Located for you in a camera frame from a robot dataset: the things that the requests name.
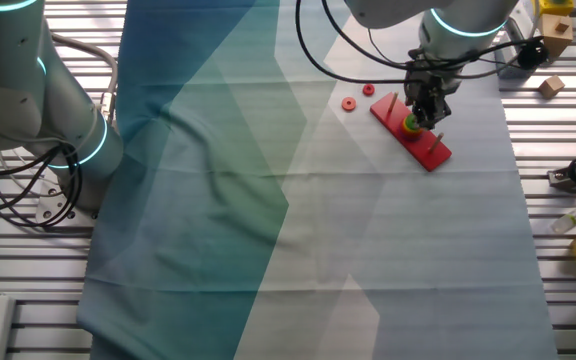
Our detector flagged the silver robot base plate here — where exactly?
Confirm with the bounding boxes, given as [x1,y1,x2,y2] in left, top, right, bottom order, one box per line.
[32,187,100,225]

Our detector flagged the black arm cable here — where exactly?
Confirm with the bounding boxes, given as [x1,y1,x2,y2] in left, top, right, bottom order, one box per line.
[320,0,407,71]
[294,0,412,86]

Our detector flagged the red Hanoi board with pegs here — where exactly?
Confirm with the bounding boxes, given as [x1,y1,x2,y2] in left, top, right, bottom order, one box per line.
[369,91,453,173]

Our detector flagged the small wooden cube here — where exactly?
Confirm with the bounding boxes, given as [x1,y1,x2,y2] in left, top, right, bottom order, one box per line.
[537,74,567,100]

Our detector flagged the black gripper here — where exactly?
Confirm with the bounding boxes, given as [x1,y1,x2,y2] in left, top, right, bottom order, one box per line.
[404,74,454,132]

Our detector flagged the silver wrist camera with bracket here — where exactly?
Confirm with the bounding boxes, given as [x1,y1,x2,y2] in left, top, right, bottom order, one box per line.
[493,4,539,80]

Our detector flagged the thick grey robot cable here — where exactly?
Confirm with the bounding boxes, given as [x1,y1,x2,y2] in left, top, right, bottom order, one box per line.
[47,32,120,126]

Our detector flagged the wooden box with hole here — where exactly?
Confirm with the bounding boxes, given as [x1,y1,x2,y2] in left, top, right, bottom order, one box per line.
[537,13,575,59]

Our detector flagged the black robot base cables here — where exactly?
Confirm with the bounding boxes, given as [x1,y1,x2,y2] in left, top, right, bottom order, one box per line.
[0,142,85,229]

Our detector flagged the black metal clamp tool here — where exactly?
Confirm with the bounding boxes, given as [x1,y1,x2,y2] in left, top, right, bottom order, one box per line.
[547,167,576,194]

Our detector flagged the yellow toy block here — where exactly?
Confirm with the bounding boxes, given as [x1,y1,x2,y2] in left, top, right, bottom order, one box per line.
[537,0,575,16]

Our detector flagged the blue green white tablecloth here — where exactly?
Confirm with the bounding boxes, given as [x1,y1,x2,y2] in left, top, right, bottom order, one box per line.
[76,0,560,360]

